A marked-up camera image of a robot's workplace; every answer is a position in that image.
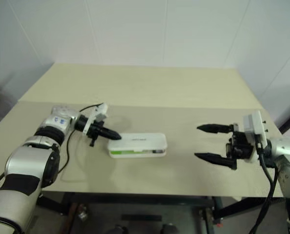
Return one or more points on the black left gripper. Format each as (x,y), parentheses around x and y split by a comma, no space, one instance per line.
(96,130)

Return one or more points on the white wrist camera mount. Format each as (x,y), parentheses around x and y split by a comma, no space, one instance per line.
(99,113)
(254,124)

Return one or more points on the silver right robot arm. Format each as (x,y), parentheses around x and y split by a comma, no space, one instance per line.
(286,148)

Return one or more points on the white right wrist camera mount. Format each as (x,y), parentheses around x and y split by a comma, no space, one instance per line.
(254,124)

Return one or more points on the black metal table frame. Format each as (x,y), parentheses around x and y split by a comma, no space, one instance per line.
(135,198)

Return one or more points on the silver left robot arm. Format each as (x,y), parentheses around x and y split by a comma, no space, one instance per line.
(20,161)

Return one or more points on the white green rectangular box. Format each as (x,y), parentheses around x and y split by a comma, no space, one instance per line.
(137,142)

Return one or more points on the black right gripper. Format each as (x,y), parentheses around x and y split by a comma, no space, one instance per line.
(240,146)

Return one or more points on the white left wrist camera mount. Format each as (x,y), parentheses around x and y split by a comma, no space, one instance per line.
(99,113)

